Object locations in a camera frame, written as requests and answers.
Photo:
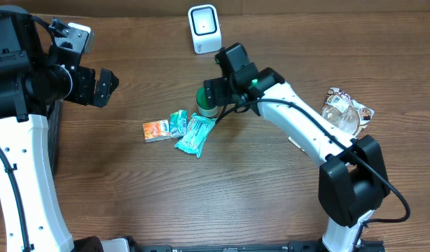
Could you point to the brown white snack bag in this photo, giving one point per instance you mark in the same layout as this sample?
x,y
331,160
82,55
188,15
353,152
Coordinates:
x,y
343,116

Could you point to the teal wet wipes pack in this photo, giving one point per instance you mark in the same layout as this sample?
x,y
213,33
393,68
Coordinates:
x,y
198,130

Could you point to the round can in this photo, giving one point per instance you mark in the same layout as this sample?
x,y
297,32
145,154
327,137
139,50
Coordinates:
x,y
202,105

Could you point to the small green white packet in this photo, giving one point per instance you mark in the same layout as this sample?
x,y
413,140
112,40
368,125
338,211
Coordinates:
x,y
178,124

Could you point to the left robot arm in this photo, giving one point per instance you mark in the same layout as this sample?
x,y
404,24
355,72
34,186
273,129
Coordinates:
x,y
40,65

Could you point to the grey plastic mesh basket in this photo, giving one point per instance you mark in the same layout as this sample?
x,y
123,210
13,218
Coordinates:
x,y
55,112

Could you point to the white barcode scanner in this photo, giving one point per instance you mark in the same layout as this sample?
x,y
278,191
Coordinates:
x,y
205,29

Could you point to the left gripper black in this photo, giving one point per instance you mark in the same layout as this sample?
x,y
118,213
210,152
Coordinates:
x,y
88,94

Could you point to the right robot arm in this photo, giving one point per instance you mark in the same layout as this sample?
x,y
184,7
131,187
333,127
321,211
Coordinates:
x,y
352,174

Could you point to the orange packet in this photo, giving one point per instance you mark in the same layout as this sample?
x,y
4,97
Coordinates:
x,y
156,131

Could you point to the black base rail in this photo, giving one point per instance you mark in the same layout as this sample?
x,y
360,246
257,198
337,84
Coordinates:
x,y
236,248

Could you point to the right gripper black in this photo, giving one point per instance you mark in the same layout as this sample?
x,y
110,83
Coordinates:
x,y
218,93

